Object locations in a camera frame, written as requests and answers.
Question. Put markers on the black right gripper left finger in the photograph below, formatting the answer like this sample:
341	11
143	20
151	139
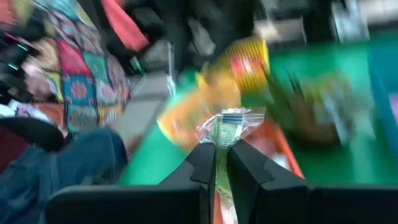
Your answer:
140	202

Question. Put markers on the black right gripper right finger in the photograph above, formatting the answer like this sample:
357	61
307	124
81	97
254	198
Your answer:
295	202

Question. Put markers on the clear small candy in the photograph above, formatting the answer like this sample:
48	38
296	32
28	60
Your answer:
231	127

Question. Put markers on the orange slotted plastic basket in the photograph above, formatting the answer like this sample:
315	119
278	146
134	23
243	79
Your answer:
286	149

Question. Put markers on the person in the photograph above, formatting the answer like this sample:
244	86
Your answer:
62	174

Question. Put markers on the spiky green succulent plant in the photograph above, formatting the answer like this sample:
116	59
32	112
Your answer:
317	109

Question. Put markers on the tan oval plastic bin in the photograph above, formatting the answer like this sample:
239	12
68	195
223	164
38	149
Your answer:
192	115

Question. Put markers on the black chair armrest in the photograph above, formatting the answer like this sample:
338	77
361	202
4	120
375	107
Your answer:
31	130

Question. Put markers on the colourful patchwork cloth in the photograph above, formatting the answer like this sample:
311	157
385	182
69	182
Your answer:
81	77

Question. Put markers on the yellow slotted plastic basket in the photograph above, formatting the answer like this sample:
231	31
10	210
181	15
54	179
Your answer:
248	65

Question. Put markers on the red fabric object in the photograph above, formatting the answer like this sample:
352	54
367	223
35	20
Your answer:
124	25

